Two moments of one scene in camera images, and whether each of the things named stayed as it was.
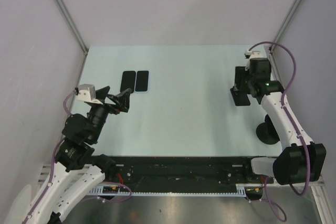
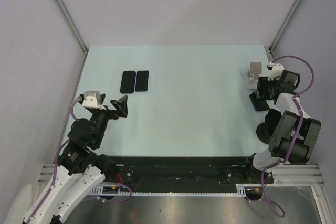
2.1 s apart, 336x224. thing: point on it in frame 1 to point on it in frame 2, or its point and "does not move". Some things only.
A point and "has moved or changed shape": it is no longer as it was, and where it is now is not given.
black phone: [128, 81] does not move
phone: [142, 81] does not move
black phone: [240, 99] has moved or changed shape
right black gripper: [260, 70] to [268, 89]
